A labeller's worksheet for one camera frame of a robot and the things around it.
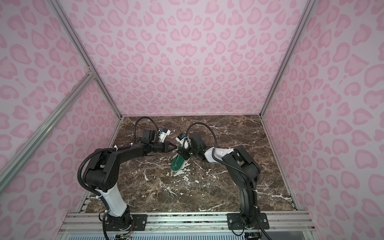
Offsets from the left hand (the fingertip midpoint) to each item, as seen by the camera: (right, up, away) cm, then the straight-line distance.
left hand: (177, 145), depth 92 cm
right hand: (+1, -2, 0) cm, 3 cm away
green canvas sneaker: (0, -11, -1) cm, 11 cm away
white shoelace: (-1, -3, -1) cm, 4 cm away
